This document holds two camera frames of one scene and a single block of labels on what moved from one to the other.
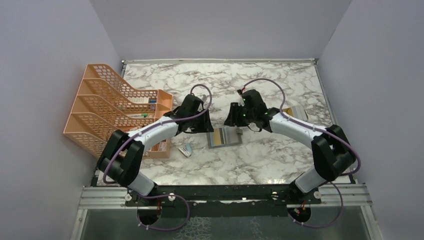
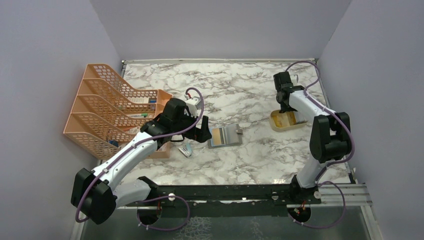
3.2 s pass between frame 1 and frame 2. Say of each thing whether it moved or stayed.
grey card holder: stayed
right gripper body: moved
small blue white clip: stayed
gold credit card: stayed
